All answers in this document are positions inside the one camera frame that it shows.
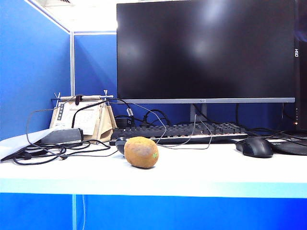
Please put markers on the brown kiwi fruit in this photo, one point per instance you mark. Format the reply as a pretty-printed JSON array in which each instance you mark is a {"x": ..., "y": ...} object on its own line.
[{"x": 141, "y": 152}]

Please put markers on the black grey upside-down mouse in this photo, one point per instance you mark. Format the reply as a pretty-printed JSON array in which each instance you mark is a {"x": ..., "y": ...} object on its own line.
[{"x": 119, "y": 145}]

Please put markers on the black computer mouse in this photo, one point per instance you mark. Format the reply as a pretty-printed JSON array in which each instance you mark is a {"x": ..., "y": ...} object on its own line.
[{"x": 255, "y": 146}]

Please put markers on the black mouse pad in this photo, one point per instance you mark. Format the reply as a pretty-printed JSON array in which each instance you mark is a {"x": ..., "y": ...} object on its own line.
[{"x": 290, "y": 145}]

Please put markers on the black mechanical keyboard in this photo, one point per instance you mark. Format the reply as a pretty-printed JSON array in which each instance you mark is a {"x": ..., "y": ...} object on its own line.
[{"x": 175, "y": 132}]

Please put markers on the grey monitor stand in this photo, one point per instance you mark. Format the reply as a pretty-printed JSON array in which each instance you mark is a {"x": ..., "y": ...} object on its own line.
[{"x": 198, "y": 111}]

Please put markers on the beige hanging desk calendar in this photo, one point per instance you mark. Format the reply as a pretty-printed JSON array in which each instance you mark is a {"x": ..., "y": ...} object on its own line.
[{"x": 84, "y": 117}]

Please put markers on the large black computer monitor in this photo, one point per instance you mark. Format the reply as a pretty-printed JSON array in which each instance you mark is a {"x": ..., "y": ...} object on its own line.
[{"x": 206, "y": 50}]

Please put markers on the dark grey power adapter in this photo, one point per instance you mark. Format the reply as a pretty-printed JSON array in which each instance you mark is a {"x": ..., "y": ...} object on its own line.
[{"x": 62, "y": 136}]

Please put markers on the white paper sheet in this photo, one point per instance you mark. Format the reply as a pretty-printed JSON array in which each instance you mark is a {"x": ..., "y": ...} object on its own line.
[{"x": 21, "y": 143}]

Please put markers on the black monitor with HSO logo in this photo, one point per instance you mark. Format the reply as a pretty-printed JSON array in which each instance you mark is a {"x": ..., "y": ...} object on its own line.
[{"x": 301, "y": 64}]

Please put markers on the silver partition post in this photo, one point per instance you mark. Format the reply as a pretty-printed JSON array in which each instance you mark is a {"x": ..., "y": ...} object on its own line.
[{"x": 72, "y": 63}]

